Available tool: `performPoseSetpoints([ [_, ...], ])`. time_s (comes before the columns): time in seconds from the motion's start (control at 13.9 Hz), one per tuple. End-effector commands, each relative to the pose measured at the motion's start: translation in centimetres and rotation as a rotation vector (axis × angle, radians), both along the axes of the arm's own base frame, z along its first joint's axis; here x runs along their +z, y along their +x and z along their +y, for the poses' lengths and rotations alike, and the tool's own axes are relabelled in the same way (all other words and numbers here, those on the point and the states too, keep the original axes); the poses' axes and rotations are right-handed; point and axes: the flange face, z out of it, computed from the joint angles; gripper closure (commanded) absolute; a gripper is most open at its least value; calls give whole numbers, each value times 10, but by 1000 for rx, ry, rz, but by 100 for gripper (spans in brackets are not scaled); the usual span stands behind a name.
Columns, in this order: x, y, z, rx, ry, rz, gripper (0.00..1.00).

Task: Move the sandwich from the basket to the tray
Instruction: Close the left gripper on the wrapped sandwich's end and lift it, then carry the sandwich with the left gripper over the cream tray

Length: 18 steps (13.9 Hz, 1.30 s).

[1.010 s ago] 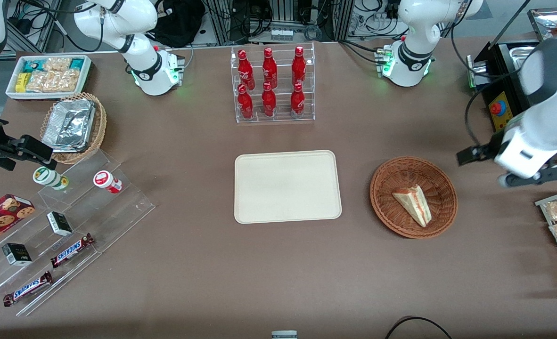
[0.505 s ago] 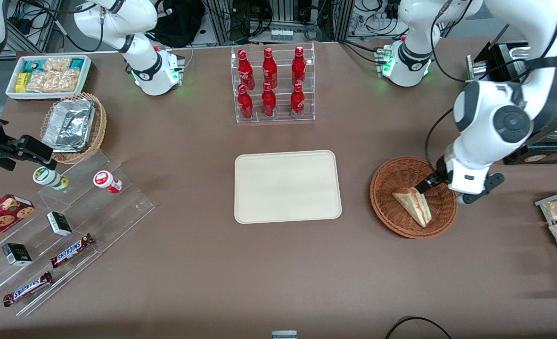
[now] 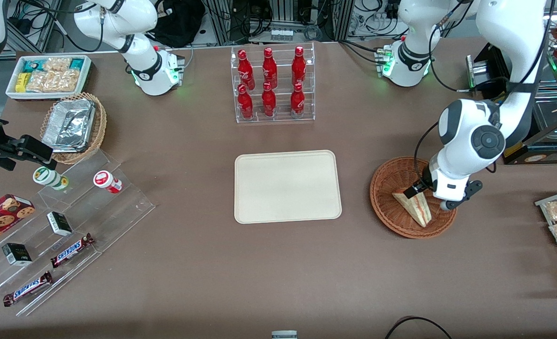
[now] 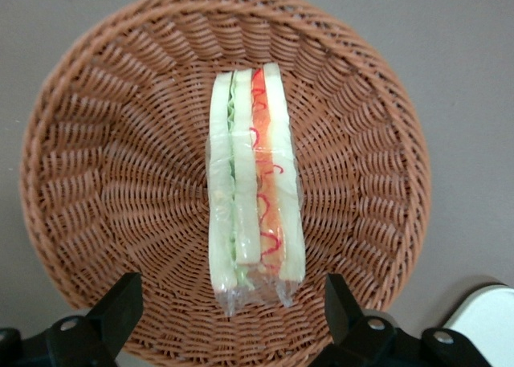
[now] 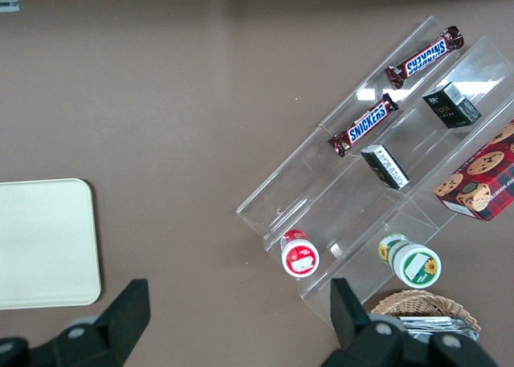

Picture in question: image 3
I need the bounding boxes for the triangle sandwich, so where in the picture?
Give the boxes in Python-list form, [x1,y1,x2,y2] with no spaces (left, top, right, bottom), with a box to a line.
[392,188,434,228]

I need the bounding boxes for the brown round wicker basket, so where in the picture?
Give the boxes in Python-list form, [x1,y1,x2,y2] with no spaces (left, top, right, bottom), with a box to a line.
[369,156,459,240]

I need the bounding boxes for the light oval wicker basket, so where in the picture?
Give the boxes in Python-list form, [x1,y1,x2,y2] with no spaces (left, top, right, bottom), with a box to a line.
[40,92,108,165]

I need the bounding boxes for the cream rectangular plastic tray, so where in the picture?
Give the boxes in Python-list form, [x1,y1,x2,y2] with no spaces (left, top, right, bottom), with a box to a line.
[234,150,343,225]

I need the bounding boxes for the green capped white bottle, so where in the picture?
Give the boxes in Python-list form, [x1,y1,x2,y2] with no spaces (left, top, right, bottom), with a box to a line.
[33,166,70,192]

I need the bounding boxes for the silver foil container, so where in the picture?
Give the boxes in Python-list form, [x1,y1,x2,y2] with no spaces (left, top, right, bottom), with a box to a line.
[41,98,97,153]

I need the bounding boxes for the white rectangular snack bin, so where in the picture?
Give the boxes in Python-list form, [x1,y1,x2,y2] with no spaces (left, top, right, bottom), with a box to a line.
[5,55,93,101]

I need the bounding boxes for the red cookie box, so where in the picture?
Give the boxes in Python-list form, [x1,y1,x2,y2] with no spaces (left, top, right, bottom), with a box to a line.
[0,194,36,250]

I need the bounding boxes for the clear rice cracker bag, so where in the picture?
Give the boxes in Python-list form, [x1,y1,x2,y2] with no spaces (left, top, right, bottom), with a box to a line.
[26,70,81,93]
[43,57,72,73]

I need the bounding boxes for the small black carton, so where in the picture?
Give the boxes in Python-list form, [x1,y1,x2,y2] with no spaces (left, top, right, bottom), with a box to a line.
[1,242,33,267]
[46,211,74,237]

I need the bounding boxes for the red capped white bottle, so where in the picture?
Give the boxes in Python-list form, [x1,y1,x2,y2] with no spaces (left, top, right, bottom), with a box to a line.
[93,170,123,194]

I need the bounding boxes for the snickers chocolate bar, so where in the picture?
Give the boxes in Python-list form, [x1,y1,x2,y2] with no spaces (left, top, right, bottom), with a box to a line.
[3,271,54,308]
[50,233,96,269]

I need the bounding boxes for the clear acrylic stepped display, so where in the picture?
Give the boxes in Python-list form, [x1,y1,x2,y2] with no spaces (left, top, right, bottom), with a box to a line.
[0,148,157,317]

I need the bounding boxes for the black glass display case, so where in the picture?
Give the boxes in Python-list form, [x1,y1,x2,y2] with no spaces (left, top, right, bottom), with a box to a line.
[501,21,557,165]

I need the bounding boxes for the black metal box device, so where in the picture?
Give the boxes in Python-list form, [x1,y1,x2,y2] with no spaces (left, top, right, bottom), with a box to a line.
[466,42,513,100]

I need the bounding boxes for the red cola bottle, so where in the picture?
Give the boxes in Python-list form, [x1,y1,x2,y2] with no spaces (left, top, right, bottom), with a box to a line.
[290,82,306,119]
[262,47,279,89]
[237,49,256,90]
[291,46,307,87]
[261,82,277,118]
[237,84,254,121]

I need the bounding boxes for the clear acrylic bottle rack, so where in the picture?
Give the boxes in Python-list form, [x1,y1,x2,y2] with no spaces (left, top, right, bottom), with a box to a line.
[230,42,316,125]

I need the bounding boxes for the black fabric bag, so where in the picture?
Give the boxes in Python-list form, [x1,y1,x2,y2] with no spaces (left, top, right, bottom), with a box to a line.
[147,0,206,49]

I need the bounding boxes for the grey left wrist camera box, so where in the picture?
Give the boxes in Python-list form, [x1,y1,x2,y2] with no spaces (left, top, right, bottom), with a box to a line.
[441,180,483,211]

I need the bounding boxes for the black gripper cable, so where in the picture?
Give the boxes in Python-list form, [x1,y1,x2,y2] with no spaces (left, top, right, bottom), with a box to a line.
[413,121,442,185]

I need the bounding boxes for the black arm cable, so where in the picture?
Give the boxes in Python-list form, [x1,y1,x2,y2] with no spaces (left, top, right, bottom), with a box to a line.
[52,0,107,53]
[428,0,472,93]

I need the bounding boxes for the black looped cable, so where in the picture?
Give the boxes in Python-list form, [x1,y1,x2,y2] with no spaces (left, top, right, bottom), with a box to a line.
[384,316,454,339]

